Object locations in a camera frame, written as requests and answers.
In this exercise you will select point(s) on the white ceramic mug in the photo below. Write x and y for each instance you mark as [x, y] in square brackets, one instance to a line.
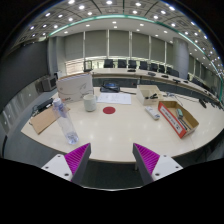
[90, 103]

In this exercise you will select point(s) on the black desk device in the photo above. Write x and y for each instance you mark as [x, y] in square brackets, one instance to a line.
[110, 87]

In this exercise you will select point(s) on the open red-sided cardboard box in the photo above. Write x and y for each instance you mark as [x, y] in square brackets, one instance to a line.
[170, 120]

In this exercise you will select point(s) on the white copy paper carton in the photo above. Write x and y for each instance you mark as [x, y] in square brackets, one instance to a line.
[73, 87]

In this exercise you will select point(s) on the clear plastic water bottle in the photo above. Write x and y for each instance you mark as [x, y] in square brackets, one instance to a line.
[65, 123]

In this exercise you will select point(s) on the grey box monitor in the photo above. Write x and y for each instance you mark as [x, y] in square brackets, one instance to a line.
[49, 83]

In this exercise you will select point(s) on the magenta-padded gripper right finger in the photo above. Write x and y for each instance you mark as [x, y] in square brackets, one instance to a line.
[165, 166]

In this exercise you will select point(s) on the group of ceiling lights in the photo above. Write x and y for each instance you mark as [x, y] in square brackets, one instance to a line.
[109, 2]

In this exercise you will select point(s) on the white printed paper sheet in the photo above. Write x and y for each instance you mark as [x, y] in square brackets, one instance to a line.
[115, 98]

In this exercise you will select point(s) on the brown paper envelope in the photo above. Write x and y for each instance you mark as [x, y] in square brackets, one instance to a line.
[43, 120]

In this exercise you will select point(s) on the black tools in cardboard box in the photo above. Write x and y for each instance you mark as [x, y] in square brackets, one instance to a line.
[185, 124]

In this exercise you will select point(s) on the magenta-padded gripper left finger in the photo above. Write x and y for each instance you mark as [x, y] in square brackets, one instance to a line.
[59, 166]

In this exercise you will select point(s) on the open white cardboard box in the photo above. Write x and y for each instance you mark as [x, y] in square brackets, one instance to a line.
[143, 100]

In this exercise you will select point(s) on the small teal tool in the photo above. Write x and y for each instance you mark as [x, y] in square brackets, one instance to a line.
[180, 113]

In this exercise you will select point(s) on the long curved conference desk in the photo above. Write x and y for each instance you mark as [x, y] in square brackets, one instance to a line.
[110, 71]

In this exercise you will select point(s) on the black power adapter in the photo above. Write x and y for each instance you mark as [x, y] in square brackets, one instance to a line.
[45, 105]

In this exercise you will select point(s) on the black tool in white box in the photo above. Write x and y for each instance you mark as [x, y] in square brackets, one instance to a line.
[153, 96]

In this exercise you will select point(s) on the flat round red coaster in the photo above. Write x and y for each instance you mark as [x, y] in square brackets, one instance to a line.
[109, 110]

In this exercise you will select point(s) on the group of black office chairs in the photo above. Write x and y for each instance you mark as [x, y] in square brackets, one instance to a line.
[121, 63]

